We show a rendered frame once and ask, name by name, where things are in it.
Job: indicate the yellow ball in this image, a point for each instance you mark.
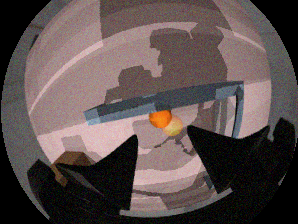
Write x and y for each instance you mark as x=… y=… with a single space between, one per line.
x=174 y=127

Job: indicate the orange-brown ball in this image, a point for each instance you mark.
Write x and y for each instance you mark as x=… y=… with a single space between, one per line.
x=160 y=119

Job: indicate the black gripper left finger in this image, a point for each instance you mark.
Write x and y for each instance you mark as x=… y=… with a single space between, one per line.
x=111 y=177

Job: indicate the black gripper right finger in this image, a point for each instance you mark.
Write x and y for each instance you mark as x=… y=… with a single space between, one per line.
x=223 y=157

